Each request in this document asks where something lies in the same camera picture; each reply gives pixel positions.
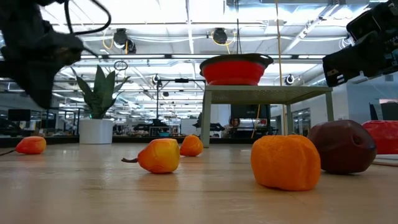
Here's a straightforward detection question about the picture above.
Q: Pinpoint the black ceiling cable reel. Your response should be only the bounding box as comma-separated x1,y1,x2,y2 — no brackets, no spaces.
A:
113,27,137,54
213,27,228,45

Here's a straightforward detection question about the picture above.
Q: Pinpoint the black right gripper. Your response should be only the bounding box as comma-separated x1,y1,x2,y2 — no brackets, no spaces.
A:
322,0,398,88

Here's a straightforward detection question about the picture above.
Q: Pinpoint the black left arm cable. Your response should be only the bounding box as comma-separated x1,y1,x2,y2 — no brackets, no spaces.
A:
63,0,112,35

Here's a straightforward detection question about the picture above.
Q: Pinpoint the toy orange fruit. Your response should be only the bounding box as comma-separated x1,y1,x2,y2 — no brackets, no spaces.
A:
250,134,322,192

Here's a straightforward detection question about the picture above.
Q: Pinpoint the small orange-yellow toy pear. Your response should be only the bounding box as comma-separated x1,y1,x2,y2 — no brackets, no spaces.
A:
0,136,47,156
179,134,205,157
121,138,181,174

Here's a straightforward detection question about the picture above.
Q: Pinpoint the red-orange toy mango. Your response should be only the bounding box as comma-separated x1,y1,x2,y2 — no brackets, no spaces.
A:
362,120,398,156

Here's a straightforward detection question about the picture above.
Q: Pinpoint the white plant pot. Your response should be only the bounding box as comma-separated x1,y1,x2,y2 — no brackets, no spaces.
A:
78,118,114,145

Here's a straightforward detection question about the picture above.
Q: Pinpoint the red collapsible bowl grey rim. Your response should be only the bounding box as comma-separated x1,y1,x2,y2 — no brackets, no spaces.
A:
198,52,275,86

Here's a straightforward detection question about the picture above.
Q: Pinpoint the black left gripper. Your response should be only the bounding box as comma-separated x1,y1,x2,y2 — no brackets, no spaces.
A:
0,29,99,110

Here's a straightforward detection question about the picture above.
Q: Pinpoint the person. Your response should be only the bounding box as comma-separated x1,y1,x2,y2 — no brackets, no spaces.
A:
222,116,246,138

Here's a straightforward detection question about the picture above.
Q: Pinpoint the black camera gantry frame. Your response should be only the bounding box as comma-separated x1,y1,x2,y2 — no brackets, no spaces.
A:
155,77,206,137

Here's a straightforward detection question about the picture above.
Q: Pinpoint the black partition panel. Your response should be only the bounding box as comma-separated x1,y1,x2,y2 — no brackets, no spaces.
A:
369,101,398,121

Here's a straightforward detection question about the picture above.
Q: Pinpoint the green perforated metal shelf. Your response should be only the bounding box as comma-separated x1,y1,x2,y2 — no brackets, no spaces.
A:
200,85,335,148

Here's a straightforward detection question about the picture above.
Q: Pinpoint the black monitor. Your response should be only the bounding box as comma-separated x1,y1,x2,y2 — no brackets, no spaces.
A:
7,108,31,122
230,104,271,119

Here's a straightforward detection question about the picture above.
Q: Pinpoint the green snake plant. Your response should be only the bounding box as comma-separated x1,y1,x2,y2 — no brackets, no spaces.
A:
70,64,131,121

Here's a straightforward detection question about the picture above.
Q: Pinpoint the black hanging cable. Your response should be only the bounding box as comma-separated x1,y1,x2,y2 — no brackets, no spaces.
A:
234,0,243,56

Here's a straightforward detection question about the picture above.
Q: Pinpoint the dark red toy fruit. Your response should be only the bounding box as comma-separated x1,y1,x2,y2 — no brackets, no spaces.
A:
307,119,378,174

